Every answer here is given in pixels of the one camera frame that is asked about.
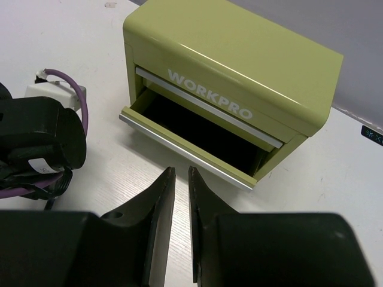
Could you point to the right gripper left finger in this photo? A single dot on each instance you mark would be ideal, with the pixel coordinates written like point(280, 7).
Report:
point(127, 246)

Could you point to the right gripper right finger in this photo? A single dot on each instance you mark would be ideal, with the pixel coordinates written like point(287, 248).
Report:
point(230, 248)

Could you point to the green metal drawer chest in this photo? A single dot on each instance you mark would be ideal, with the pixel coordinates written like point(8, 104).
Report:
point(251, 68)

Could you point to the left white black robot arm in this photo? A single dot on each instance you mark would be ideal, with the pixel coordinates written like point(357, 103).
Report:
point(42, 141)

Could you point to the right blue table label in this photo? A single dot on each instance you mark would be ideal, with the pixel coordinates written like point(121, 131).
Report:
point(372, 135)

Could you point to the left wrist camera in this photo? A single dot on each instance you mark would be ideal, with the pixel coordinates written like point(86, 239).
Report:
point(58, 86)

